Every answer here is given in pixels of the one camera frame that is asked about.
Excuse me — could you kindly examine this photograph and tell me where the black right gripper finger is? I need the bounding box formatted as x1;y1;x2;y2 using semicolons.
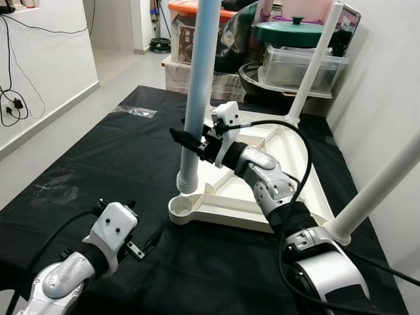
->
169;128;205;153

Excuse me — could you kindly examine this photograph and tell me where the white plastic table leg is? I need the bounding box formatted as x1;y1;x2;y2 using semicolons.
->
283;2;345;127
176;0;222;194
324;131;420;245

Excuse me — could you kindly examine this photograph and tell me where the black tablecloth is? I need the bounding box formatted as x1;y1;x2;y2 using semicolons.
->
0;85;411;315

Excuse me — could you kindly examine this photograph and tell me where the crumpled clear tape piece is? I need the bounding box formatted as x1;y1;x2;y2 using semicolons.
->
113;106;158;119

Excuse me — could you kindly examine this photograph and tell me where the patterned cloth covered bench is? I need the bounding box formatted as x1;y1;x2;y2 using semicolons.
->
163;56;247;100

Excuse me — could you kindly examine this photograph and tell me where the white plastic table top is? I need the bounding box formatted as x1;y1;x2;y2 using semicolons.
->
167;105;352;245

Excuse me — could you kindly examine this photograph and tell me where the flat clear tape patch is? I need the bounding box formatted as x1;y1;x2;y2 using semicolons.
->
26;167;79;204

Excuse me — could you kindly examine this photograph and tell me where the brown printed carton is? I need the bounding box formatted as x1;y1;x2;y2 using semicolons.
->
176;26;196;63

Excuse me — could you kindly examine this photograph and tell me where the shiny black plastic bag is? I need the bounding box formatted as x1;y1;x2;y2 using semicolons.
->
213;0;266;73

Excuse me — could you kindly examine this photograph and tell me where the clear plastic food container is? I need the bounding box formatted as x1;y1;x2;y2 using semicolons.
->
258;45;350;96

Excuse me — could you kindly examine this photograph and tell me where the clear bin with orange lid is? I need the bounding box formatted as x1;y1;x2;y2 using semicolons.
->
167;0;238;64

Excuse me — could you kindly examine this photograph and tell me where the green round pot lid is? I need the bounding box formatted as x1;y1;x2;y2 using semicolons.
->
254;16;326;48

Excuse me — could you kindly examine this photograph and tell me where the pink purple container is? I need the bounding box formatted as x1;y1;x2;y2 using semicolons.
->
279;0;335;20

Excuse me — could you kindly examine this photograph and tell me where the dark green tray with label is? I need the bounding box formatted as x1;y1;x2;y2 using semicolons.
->
331;5;362;56

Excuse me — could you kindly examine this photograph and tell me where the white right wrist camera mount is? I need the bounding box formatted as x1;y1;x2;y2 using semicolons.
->
211;102;243;161

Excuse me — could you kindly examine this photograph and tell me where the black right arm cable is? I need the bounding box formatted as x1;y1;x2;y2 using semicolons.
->
226;119;368;315

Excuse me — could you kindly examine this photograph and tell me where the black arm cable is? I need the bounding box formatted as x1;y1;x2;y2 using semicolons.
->
226;119;368;315
3;207;102;309

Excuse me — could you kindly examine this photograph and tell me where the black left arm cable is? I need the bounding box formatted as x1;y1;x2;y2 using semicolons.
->
3;207;102;309

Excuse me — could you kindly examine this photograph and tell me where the black coiled hose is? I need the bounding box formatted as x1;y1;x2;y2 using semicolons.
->
150;37;171;53

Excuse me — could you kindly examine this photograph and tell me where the long black tether cable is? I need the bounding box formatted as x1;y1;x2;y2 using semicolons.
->
348;249;420;286

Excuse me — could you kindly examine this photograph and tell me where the thin black floor cable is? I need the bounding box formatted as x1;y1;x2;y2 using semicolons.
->
0;16;47;129
0;0;96;35

